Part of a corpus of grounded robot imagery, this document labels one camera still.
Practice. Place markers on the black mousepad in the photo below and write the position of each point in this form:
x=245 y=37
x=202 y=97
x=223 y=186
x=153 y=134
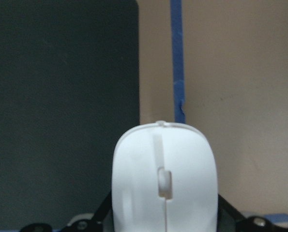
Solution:
x=69 y=88

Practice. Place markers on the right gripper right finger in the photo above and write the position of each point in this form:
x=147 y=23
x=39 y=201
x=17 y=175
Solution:
x=225 y=208

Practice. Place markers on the white computer mouse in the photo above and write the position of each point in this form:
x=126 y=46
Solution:
x=164 y=179

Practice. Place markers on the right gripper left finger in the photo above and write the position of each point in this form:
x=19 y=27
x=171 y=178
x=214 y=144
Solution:
x=103 y=210

